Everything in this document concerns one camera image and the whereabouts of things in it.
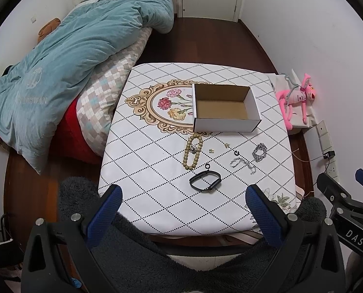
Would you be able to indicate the checkered pattern mattress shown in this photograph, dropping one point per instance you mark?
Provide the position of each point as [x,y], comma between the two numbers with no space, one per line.
[97,102]

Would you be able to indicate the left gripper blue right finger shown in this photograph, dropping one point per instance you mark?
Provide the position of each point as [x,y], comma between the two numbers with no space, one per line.
[268,215]

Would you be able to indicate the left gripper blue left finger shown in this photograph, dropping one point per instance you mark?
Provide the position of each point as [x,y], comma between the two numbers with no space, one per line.
[102,214]

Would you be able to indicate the white diamond pattern tablecloth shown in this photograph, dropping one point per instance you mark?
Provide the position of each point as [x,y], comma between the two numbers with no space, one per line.
[171,184]

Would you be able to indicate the brown plush toy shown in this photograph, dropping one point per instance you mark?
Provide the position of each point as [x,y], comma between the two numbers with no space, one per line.
[48,28]

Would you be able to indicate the red bed sheet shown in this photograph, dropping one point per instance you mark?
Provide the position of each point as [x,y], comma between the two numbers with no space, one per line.
[68,140]

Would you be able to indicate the black charger plug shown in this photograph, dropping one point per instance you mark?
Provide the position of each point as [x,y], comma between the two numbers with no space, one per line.
[329,154]

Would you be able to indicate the pink panther plush toy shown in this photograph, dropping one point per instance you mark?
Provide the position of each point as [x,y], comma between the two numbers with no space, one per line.
[295,95]

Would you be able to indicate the white cardboard box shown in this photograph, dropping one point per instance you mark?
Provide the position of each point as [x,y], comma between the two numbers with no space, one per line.
[224,108]

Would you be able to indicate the teal blue duvet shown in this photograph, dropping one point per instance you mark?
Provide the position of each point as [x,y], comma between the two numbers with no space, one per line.
[36,92]

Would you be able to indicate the white power strip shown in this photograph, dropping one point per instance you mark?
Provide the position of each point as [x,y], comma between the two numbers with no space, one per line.
[330,165]

